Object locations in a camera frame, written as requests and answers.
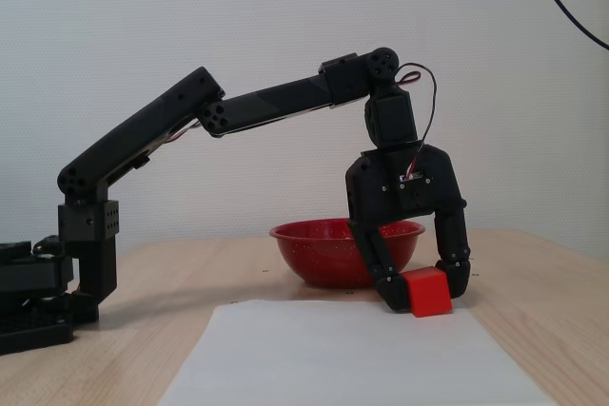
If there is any red cube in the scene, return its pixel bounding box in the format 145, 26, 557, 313
402, 266, 455, 319

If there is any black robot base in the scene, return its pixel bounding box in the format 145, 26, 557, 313
0, 234, 101, 358

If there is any white paper sheet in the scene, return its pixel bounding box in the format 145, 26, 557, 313
156, 299, 556, 406

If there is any red speckled bowl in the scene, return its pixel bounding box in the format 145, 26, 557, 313
268, 218, 427, 289

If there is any black hanging cable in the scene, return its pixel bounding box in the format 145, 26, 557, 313
530, 0, 609, 51

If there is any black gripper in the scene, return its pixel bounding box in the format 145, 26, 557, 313
344, 142, 473, 315

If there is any red white servo wire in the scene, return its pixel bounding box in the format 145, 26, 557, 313
397, 63, 440, 184

